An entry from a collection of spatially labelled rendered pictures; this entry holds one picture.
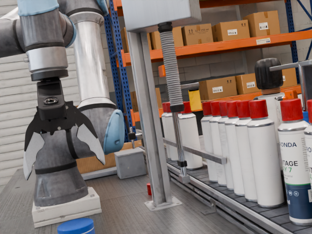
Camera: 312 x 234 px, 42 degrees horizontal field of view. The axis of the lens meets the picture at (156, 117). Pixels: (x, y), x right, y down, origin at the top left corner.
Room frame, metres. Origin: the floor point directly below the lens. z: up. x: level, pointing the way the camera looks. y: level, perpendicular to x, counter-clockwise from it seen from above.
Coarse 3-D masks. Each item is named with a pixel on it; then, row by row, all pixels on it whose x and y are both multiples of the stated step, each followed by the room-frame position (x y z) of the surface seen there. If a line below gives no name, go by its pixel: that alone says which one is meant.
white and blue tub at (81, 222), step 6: (66, 222) 0.79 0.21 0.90; (72, 222) 0.78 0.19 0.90; (78, 222) 0.78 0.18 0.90; (84, 222) 0.77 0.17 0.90; (90, 222) 0.77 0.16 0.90; (60, 228) 0.76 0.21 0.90; (66, 228) 0.75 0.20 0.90; (72, 228) 0.74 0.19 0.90; (78, 228) 0.74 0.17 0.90; (84, 228) 0.75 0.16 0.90; (90, 228) 0.76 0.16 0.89
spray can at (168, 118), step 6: (168, 108) 1.38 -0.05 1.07; (168, 114) 1.38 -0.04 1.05; (168, 120) 1.38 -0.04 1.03; (168, 126) 1.38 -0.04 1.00; (168, 132) 1.38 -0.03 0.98; (174, 132) 1.37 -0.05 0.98; (168, 138) 1.39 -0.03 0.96; (174, 138) 1.37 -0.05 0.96; (174, 150) 1.37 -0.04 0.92; (174, 156) 1.37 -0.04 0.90
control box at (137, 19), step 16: (128, 0) 0.99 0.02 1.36; (144, 0) 0.97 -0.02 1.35; (160, 0) 0.96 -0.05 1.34; (176, 0) 0.94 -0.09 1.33; (192, 0) 0.96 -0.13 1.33; (128, 16) 0.99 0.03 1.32; (144, 16) 0.98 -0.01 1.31; (160, 16) 0.96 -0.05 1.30; (176, 16) 0.95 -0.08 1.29; (192, 16) 0.94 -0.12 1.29
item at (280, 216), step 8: (168, 160) 1.42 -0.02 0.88; (176, 168) 1.28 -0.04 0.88; (192, 176) 1.12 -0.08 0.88; (200, 176) 1.10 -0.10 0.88; (208, 176) 1.08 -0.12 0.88; (208, 184) 1.00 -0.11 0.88; (216, 184) 0.98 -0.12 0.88; (224, 192) 0.90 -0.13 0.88; (232, 192) 0.89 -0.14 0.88; (240, 200) 0.83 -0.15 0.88; (256, 208) 0.76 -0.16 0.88; (264, 208) 0.75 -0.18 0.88; (272, 208) 0.74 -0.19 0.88; (280, 208) 0.74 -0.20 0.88; (264, 216) 0.71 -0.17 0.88; (272, 216) 0.70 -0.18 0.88; (280, 216) 0.70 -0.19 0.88; (288, 216) 0.69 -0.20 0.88; (280, 224) 0.66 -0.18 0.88; (288, 224) 0.65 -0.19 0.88; (296, 232) 0.62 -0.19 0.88; (304, 232) 0.61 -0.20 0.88
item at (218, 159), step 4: (136, 132) 1.92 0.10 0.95; (140, 132) 1.82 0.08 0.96; (164, 140) 1.38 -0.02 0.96; (168, 140) 1.34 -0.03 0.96; (172, 144) 1.28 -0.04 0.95; (184, 144) 1.18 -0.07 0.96; (184, 148) 1.15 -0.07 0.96; (188, 148) 1.11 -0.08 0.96; (192, 148) 1.09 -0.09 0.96; (196, 148) 1.08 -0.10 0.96; (192, 152) 1.09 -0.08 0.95; (196, 152) 1.05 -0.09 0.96; (200, 152) 1.02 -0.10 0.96; (204, 152) 0.99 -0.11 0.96; (208, 152) 0.99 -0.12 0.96; (204, 156) 0.99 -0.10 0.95; (208, 156) 0.96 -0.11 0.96; (212, 156) 0.94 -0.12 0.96; (216, 156) 0.91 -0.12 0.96; (220, 156) 0.91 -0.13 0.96; (212, 160) 0.94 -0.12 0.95; (216, 160) 0.91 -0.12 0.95; (220, 160) 0.89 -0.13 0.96; (224, 160) 0.88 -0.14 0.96
